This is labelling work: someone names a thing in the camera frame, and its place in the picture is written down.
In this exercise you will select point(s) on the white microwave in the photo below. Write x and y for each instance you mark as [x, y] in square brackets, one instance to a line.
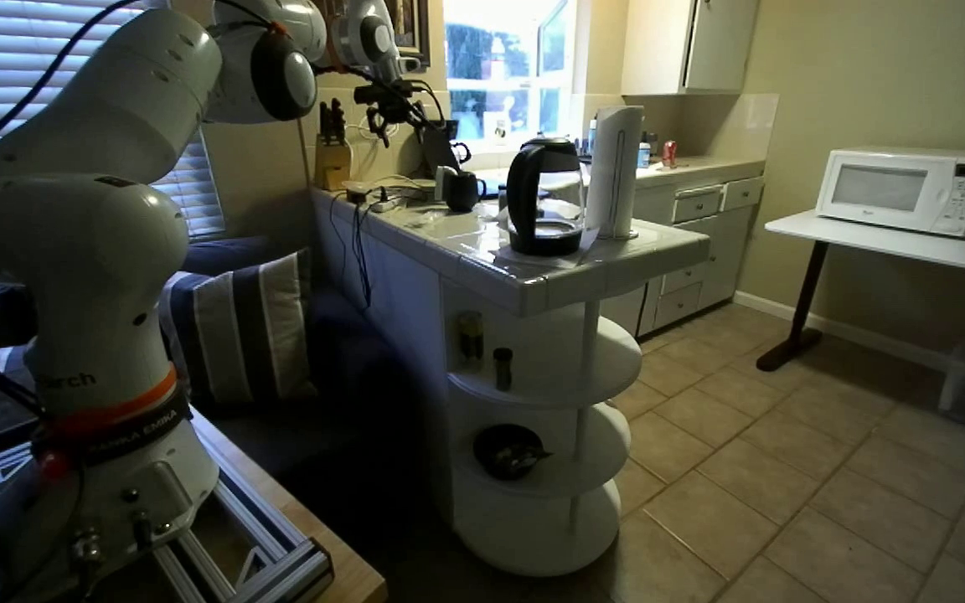
[897, 188]

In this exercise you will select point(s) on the dark blue sofa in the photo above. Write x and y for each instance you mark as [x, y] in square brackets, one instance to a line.
[343, 448]

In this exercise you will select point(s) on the wooden knife block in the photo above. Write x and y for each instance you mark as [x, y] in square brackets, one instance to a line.
[334, 152]

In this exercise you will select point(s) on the black coffee maker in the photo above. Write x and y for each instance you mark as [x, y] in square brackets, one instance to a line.
[439, 144]

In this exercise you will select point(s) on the dark green mug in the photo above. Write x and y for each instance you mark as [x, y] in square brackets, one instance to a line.
[458, 188]

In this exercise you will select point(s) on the striped cushion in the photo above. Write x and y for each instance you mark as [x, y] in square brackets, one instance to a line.
[240, 335]

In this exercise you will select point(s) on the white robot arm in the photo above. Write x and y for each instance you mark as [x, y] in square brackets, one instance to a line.
[114, 467]

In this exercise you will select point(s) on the white paper towel roll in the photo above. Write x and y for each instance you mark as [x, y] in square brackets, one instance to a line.
[613, 172]

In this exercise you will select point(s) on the white upper cabinet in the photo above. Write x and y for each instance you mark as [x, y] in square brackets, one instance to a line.
[686, 44]

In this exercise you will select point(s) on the black electric kettle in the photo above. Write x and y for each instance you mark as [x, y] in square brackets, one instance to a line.
[532, 229]

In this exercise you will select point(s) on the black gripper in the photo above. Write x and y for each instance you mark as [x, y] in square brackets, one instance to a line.
[389, 105]

